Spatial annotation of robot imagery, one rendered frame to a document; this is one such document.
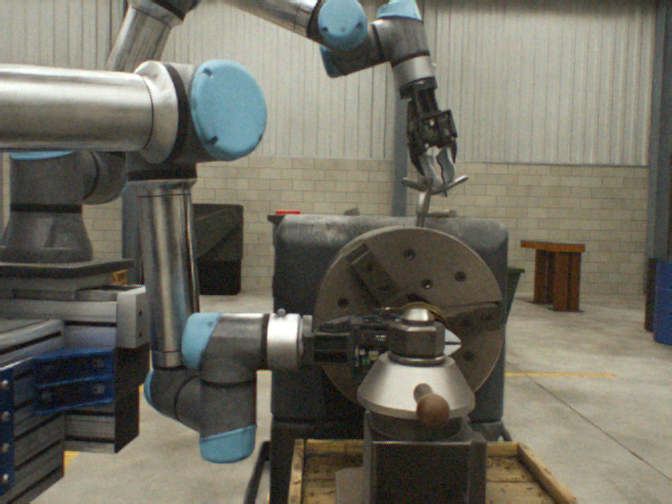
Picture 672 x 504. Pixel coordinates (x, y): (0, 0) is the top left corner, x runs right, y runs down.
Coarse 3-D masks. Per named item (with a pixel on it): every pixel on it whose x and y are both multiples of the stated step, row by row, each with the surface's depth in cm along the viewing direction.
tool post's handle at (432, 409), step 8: (424, 384) 37; (416, 392) 36; (424, 392) 35; (432, 392) 36; (416, 400) 36; (424, 400) 33; (432, 400) 33; (440, 400) 33; (416, 408) 34; (424, 408) 33; (432, 408) 33; (440, 408) 33; (448, 408) 33; (424, 416) 33; (432, 416) 33; (440, 416) 33; (448, 416) 33; (424, 424) 33; (432, 424) 33; (440, 424) 33
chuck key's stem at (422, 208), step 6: (420, 180) 98; (426, 180) 98; (432, 180) 98; (426, 186) 98; (420, 192) 98; (426, 192) 98; (420, 198) 98; (426, 198) 98; (420, 204) 98; (426, 204) 98; (420, 210) 98; (426, 210) 98; (420, 216) 98; (420, 222) 98
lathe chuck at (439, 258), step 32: (384, 256) 95; (416, 256) 95; (448, 256) 95; (320, 288) 95; (352, 288) 95; (416, 288) 95; (448, 288) 95; (480, 288) 95; (320, 320) 95; (480, 352) 96; (352, 384) 96; (480, 384) 96
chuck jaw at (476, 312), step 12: (444, 312) 91; (456, 312) 90; (468, 312) 89; (480, 312) 91; (492, 312) 91; (456, 324) 87; (468, 324) 90; (480, 324) 92; (492, 324) 92; (456, 336) 87; (468, 336) 90
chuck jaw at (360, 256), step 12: (360, 252) 95; (360, 264) 91; (372, 264) 91; (360, 276) 91; (372, 276) 91; (384, 276) 91; (372, 288) 89; (384, 288) 89; (396, 288) 89; (384, 300) 89; (396, 300) 87; (408, 300) 87
